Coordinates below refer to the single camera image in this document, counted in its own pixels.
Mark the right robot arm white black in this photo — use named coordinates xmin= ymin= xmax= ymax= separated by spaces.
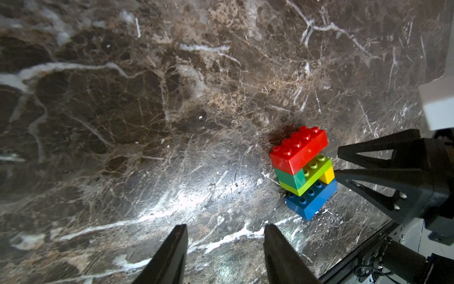
xmin=335 ymin=37 xmax=454 ymax=246

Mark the red lego brick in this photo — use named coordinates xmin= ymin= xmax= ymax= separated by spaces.
xmin=270 ymin=126 xmax=328 ymax=175

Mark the blue lego brick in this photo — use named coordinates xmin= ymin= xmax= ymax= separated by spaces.
xmin=285 ymin=179 xmax=337 ymax=221

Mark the lime green lego brick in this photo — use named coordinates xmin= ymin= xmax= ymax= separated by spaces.
xmin=279 ymin=154 xmax=333 ymax=196

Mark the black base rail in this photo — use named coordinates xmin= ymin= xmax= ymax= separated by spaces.
xmin=317 ymin=218 xmax=454 ymax=284

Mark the small green lego brick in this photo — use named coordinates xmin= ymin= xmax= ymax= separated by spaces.
xmin=274 ymin=168 xmax=306 ymax=189

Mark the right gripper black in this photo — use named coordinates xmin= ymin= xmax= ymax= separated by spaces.
xmin=335 ymin=129 xmax=454 ymax=245

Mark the small yellow lego brick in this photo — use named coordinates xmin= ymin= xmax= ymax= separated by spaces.
xmin=319 ymin=166 xmax=335 ymax=184

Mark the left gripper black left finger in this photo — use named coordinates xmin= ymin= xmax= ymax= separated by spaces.
xmin=132 ymin=224 xmax=188 ymax=284

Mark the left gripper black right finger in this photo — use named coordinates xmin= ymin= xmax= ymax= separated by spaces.
xmin=264 ymin=224 xmax=320 ymax=284

